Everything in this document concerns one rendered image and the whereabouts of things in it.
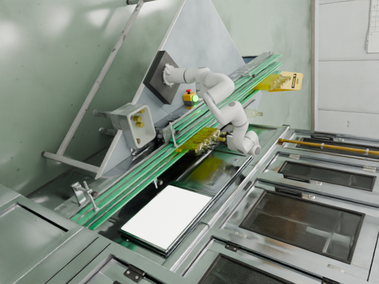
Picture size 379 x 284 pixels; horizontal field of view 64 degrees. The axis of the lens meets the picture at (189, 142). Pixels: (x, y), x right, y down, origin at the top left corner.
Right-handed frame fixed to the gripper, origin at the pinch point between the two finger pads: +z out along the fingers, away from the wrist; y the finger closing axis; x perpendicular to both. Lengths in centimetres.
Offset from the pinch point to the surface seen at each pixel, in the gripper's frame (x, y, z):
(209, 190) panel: 32.1, -13.4, -19.1
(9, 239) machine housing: 126, 19, -18
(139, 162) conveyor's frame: 54, 5, 15
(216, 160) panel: 7.8, -12.9, 0.4
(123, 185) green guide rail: 71, 3, 3
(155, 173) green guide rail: 48.5, -4.2, 9.4
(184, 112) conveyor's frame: 6.8, 15.4, 28.0
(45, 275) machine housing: 120, 20, -48
